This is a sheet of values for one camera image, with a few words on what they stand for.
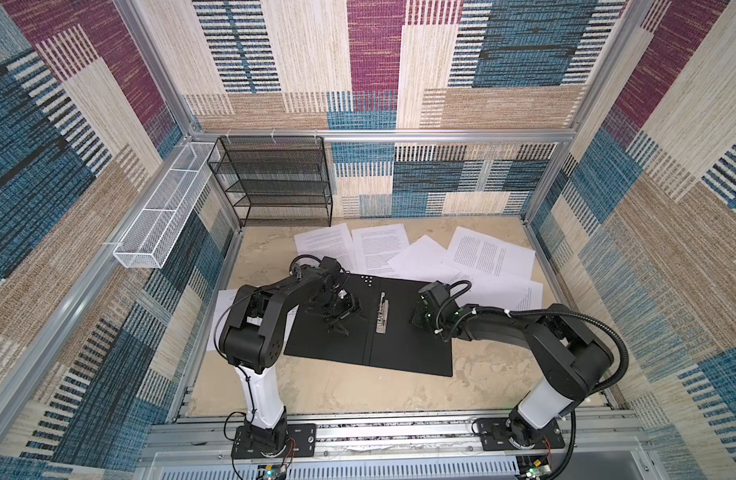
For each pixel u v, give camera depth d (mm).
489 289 1039
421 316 833
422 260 1089
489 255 1091
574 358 464
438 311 717
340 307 827
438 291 742
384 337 910
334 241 1152
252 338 509
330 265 822
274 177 1084
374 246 1148
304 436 740
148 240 701
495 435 733
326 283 729
